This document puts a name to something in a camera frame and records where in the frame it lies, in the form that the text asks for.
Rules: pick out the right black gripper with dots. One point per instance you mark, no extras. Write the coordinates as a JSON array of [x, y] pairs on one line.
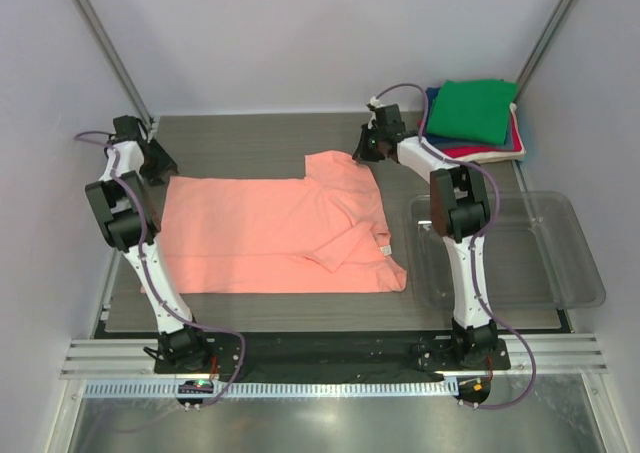
[[363, 150]]

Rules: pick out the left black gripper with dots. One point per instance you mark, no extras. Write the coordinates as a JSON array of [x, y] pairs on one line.
[[166, 165]]

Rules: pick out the salmon pink t-shirt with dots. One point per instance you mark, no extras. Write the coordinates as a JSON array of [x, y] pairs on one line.
[[324, 233]]

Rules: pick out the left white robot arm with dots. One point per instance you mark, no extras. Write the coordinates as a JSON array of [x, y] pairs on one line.
[[128, 222]]

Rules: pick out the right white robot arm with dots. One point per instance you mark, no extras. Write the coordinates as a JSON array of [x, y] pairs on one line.
[[459, 213]]

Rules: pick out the folded blue t-shirt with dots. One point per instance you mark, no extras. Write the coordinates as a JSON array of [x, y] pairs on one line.
[[432, 94]]

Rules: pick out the folded green t-shirt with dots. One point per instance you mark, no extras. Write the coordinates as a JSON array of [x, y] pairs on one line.
[[473, 110]]

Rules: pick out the folded cream t-shirt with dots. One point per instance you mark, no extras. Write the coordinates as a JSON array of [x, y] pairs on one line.
[[492, 156]]

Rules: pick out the folded red t-shirt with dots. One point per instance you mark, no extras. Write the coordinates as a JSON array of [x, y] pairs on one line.
[[428, 150]]

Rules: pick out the clear plastic bin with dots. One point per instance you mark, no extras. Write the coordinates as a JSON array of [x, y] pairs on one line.
[[536, 256]]

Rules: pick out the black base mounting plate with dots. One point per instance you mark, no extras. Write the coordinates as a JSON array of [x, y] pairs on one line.
[[294, 356]]

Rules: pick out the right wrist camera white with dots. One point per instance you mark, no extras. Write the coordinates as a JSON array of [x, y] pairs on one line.
[[374, 103]]

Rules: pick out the left aluminium frame post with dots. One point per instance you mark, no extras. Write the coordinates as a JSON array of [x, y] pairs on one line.
[[107, 48]]

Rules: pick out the aluminium frame post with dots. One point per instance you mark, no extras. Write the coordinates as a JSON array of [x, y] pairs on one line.
[[107, 48], [552, 28]]

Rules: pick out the aluminium front rail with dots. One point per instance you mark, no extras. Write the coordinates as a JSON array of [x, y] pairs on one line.
[[553, 353]]

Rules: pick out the white slotted cable duct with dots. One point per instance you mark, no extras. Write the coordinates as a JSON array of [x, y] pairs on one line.
[[161, 388]]

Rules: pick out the right aluminium frame post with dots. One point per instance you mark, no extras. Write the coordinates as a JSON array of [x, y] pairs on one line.
[[552, 28]]

